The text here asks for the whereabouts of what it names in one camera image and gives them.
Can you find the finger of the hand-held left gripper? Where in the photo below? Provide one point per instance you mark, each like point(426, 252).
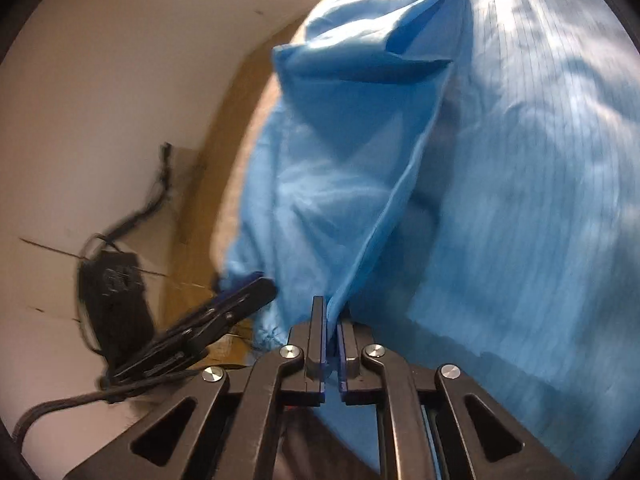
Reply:
point(235, 305)

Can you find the blue striped work coat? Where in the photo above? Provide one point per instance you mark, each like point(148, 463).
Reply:
point(475, 185)

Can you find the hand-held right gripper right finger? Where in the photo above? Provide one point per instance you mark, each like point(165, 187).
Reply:
point(344, 355)

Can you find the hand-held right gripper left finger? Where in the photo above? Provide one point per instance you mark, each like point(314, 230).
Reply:
point(318, 340)

